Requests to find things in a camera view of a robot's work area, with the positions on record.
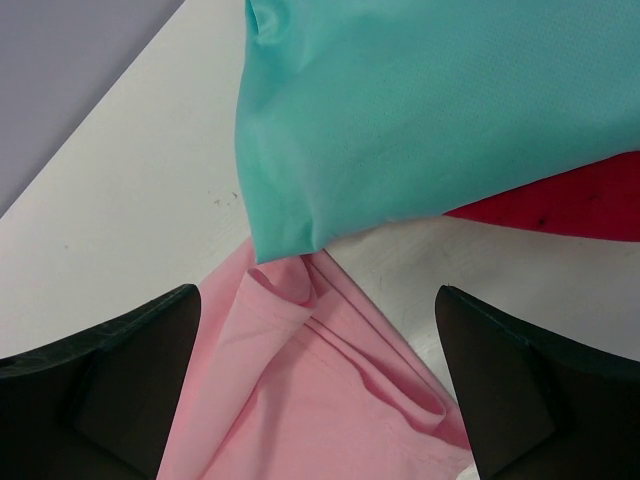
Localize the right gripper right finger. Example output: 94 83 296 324
435 286 639 479

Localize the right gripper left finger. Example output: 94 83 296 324
1 284 201 479

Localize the teal folded t shirt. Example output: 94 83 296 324
235 1 639 262

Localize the pink t shirt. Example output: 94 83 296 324
159 242 472 479

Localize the magenta folded t shirt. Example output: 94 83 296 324
447 151 639 242

